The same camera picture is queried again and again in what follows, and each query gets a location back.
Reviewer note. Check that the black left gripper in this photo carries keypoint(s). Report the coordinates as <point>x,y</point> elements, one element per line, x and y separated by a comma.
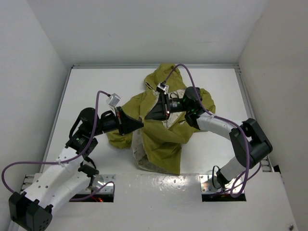
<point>126,123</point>

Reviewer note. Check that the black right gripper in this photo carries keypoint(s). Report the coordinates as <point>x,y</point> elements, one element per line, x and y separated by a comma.
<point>161,110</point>

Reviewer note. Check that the olive green hooded jacket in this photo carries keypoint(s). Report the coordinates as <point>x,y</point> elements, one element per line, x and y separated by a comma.
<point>157,145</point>

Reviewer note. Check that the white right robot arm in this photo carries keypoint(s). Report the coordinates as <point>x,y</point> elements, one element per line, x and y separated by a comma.
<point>249,142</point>

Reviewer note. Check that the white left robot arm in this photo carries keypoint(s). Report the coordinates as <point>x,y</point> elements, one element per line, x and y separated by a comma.
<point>34,207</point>

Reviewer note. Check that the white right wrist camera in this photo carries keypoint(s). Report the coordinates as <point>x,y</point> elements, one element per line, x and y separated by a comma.
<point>162,88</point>

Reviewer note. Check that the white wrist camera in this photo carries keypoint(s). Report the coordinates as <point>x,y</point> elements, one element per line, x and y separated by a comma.
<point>113,100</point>
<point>162,88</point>

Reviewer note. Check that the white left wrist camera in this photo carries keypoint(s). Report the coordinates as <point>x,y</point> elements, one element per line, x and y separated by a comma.
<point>113,100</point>

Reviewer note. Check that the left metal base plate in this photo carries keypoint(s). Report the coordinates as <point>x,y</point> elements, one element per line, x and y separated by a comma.
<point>102,189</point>

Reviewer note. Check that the metal base plate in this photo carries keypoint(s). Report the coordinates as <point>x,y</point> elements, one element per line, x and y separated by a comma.
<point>211,194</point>
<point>102,189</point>

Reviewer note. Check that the aluminium table frame rail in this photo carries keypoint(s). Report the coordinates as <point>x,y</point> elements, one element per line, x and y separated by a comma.
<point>143,66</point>

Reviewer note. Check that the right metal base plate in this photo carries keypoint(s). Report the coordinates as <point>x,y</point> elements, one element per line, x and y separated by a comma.
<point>211,194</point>

